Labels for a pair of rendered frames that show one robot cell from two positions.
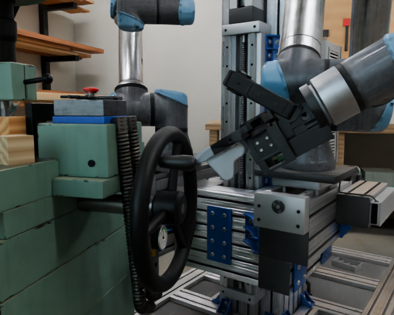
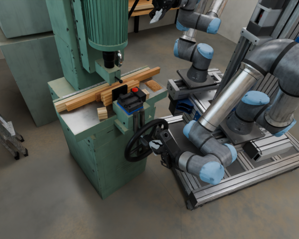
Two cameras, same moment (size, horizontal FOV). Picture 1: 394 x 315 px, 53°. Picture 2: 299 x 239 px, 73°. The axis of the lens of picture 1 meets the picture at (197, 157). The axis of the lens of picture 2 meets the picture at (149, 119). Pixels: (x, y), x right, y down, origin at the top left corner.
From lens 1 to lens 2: 72 cm
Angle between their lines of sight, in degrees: 46
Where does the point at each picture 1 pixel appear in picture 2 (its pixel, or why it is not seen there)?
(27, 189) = (104, 125)
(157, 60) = not seen: outside the picture
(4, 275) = (96, 144)
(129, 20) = (180, 27)
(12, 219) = (98, 133)
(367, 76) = (191, 171)
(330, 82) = (182, 162)
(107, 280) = not seen: hidden behind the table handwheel
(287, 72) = (191, 134)
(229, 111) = (226, 74)
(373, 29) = (282, 106)
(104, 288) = not seen: hidden behind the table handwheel
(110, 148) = (129, 122)
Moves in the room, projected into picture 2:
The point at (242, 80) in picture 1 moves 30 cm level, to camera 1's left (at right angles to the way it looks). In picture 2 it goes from (162, 139) to (104, 105)
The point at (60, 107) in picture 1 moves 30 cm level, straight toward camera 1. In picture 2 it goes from (118, 101) to (90, 150)
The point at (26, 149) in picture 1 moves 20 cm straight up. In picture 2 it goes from (104, 115) to (102, 82)
